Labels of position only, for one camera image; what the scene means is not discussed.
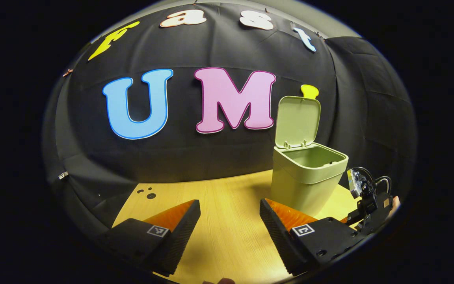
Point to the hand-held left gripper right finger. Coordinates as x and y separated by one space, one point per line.
276 236

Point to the copper cloth clip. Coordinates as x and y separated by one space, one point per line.
67 72

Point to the black backdrop cloth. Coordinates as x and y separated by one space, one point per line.
211 157

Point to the silver cloth clip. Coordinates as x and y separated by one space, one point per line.
63 175

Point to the wooden desktop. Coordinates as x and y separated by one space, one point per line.
227 221

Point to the green desktop garbage bin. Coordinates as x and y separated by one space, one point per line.
306 185

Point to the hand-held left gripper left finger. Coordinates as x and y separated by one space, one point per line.
179 236

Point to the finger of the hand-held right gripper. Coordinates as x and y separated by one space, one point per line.
351 220

